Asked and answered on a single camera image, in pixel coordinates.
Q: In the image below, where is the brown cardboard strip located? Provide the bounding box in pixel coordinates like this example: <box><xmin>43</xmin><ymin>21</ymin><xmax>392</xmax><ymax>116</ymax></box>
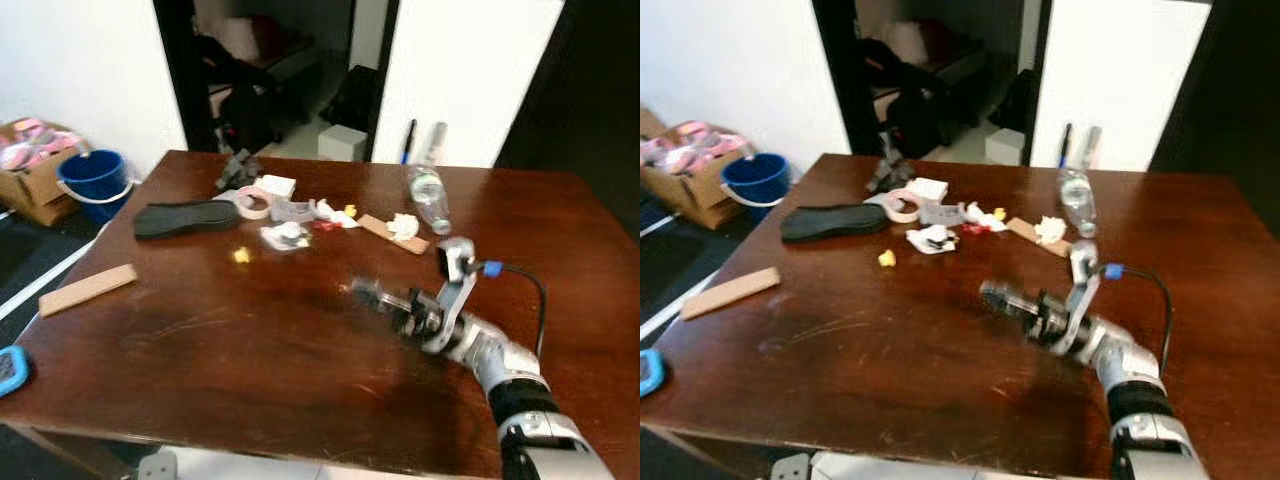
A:
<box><xmin>1005</xmin><ymin>217</ymin><xmax>1071</xmax><ymax>258</ymax></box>
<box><xmin>358</xmin><ymin>214</ymin><xmax>431</xmax><ymax>255</ymax></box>

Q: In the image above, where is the crumpled white wrapper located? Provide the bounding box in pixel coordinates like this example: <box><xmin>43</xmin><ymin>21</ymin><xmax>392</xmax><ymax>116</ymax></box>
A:
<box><xmin>908</xmin><ymin>224</ymin><xmax>961</xmax><ymax>255</ymax></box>
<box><xmin>260</xmin><ymin>222</ymin><xmax>311</xmax><ymax>251</ymax></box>

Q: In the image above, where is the clear plastic bottle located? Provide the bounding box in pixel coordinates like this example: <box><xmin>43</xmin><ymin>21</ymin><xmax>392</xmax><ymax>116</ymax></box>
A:
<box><xmin>407</xmin><ymin>165</ymin><xmax>453</xmax><ymax>236</ymax></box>
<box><xmin>1058</xmin><ymin>168</ymin><xmax>1099</xmax><ymax>239</ymax></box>

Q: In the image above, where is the dark wooden table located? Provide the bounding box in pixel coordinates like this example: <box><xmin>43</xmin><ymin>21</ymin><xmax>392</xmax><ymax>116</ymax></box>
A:
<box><xmin>0</xmin><ymin>150</ymin><xmax>641</xmax><ymax>480</ymax></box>
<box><xmin>640</xmin><ymin>152</ymin><xmax>1280</xmax><ymax>480</ymax></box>

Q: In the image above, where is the white square box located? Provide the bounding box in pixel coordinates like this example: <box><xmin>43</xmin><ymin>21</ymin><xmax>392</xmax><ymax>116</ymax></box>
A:
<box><xmin>318</xmin><ymin>125</ymin><xmax>368</xmax><ymax>163</ymax></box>
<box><xmin>985</xmin><ymin>128</ymin><xmax>1026</xmax><ymax>166</ymax></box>

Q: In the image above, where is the black shoe insole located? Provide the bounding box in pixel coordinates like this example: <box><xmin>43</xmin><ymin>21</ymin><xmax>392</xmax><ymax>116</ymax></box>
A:
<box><xmin>780</xmin><ymin>203</ymin><xmax>889</xmax><ymax>244</ymax></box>
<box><xmin>133</xmin><ymin>200</ymin><xmax>241</xmax><ymax>241</ymax></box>

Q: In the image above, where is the black bag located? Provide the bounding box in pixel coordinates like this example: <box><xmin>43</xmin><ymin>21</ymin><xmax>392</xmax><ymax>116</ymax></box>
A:
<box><xmin>870</xmin><ymin>85</ymin><xmax>946</xmax><ymax>156</ymax></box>
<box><xmin>215</xmin><ymin>85</ymin><xmax>276</xmax><ymax>151</ymax></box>

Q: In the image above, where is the blue digital timer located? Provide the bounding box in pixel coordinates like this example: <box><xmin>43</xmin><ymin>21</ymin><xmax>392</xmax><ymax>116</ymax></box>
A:
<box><xmin>0</xmin><ymin>345</ymin><xmax>29</xmax><ymax>398</ymax></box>
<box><xmin>640</xmin><ymin>348</ymin><xmax>666</xmax><ymax>399</ymax></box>

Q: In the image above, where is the tan wooden block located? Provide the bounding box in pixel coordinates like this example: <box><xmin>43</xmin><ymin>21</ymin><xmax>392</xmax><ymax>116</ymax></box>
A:
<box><xmin>38</xmin><ymin>264</ymin><xmax>138</xmax><ymax>318</ymax></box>
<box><xmin>680</xmin><ymin>267</ymin><xmax>782</xmax><ymax>321</ymax></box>

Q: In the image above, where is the blue plastic bucket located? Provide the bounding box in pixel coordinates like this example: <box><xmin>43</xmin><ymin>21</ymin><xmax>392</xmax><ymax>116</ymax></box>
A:
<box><xmin>57</xmin><ymin>150</ymin><xmax>133</xmax><ymax>223</ymax></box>
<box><xmin>720</xmin><ymin>153</ymin><xmax>791</xmax><ymax>223</ymax></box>

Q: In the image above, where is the cardboard box of pink items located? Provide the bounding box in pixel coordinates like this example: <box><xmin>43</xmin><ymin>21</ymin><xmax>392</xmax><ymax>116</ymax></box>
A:
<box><xmin>0</xmin><ymin>118</ymin><xmax>86</xmax><ymax>226</ymax></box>
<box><xmin>640</xmin><ymin>108</ymin><xmax>746</xmax><ymax>231</ymax></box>

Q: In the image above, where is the dark grey bracket part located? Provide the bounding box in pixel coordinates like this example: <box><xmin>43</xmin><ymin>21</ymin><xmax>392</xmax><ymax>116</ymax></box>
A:
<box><xmin>868</xmin><ymin>152</ymin><xmax>913</xmax><ymax>194</ymax></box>
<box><xmin>215</xmin><ymin>150</ymin><xmax>263</xmax><ymax>191</ymax></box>

